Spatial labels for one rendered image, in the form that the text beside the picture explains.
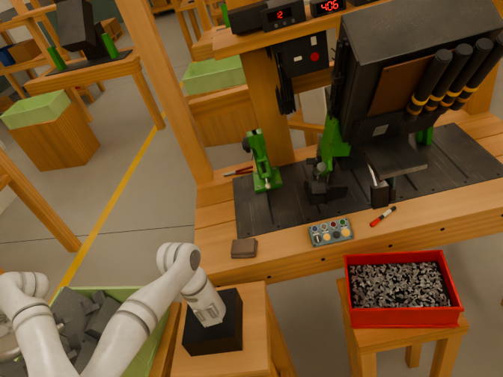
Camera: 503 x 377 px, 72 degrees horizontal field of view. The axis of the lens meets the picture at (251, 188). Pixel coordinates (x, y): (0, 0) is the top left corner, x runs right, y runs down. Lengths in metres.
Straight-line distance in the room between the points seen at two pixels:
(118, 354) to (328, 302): 1.60
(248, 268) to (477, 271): 1.51
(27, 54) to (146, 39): 5.38
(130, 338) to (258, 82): 1.12
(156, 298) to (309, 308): 1.48
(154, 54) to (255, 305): 1.04
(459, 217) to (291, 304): 1.19
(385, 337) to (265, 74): 1.09
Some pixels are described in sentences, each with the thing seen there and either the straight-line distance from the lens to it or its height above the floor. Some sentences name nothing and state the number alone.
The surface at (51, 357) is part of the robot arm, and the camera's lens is 0.79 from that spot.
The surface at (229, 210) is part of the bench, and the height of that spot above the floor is 0.88.
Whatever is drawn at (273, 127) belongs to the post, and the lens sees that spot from 1.65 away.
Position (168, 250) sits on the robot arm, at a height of 1.27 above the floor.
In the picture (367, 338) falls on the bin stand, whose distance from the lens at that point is 1.24.
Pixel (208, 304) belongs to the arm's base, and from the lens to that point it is 1.10.
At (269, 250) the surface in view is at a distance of 1.34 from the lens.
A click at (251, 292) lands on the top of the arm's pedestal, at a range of 1.31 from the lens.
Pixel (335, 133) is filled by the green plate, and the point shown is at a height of 1.22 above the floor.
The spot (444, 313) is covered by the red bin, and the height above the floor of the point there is 0.89.
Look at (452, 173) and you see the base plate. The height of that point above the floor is 0.90.
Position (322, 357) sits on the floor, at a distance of 2.09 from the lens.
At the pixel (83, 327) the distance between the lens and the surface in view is 1.47.
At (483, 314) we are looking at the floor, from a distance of 2.29.
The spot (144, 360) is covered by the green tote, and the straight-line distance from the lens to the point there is 1.35.
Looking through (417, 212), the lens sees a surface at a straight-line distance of 1.44.
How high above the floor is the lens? 1.92
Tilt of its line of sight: 39 degrees down
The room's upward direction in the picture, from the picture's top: 18 degrees counter-clockwise
